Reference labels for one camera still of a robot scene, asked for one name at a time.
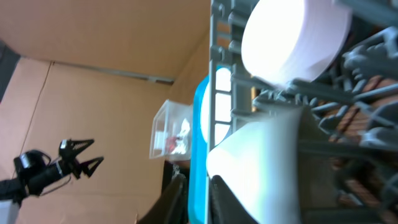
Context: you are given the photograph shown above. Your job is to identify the large pink plate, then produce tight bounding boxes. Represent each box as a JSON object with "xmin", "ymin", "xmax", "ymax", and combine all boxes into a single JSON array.
[{"xmin": 200, "ymin": 67, "xmax": 231, "ymax": 145}]

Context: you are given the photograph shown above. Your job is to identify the teal plastic tray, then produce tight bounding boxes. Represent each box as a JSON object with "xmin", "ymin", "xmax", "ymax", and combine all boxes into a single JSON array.
[{"xmin": 188, "ymin": 77, "xmax": 209, "ymax": 224}]

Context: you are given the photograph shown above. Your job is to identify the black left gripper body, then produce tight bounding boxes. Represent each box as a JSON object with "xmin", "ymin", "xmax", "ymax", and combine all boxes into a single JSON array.
[{"xmin": 46, "ymin": 152, "xmax": 82, "ymax": 185}]

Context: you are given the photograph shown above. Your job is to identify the white napkin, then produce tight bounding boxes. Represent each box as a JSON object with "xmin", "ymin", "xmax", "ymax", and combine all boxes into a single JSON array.
[{"xmin": 171, "ymin": 118, "xmax": 191, "ymax": 154}]

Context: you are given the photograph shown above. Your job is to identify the grey dishwasher rack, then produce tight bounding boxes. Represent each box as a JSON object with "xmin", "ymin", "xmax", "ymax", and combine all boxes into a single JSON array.
[{"xmin": 207, "ymin": 1, "xmax": 397, "ymax": 223}]

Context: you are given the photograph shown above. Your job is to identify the pale green cup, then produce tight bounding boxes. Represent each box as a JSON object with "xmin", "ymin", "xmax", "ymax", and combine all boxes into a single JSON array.
[{"xmin": 206, "ymin": 108, "xmax": 303, "ymax": 223}]

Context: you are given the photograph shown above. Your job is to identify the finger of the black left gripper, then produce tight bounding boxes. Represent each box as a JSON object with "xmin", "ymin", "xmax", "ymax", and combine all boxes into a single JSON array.
[
  {"xmin": 58, "ymin": 139, "xmax": 95, "ymax": 159},
  {"xmin": 80, "ymin": 157, "xmax": 104, "ymax": 177}
]

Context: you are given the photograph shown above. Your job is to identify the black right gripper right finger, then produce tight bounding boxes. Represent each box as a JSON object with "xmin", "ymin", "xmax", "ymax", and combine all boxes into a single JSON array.
[{"xmin": 210, "ymin": 175, "xmax": 257, "ymax": 224}]

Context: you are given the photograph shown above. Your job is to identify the red snack wrapper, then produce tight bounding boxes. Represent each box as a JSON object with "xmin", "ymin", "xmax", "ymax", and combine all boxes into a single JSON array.
[{"xmin": 165, "ymin": 136, "xmax": 179, "ymax": 154}]

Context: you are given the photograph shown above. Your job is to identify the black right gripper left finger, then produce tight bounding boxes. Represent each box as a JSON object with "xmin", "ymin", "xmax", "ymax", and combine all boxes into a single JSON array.
[{"xmin": 137, "ymin": 174, "xmax": 188, "ymax": 224}]

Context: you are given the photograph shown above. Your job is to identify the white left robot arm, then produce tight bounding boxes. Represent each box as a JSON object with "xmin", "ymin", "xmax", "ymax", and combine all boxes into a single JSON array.
[{"xmin": 1, "ymin": 139, "xmax": 104, "ymax": 224}]

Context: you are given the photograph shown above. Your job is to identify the black tray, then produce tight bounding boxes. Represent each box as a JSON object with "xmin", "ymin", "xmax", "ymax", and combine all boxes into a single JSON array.
[{"xmin": 161, "ymin": 161, "xmax": 190, "ymax": 193}]

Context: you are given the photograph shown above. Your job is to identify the clear plastic bin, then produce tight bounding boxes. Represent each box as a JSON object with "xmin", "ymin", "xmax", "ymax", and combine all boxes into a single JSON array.
[{"xmin": 149, "ymin": 100, "xmax": 193, "ymax": 161}]

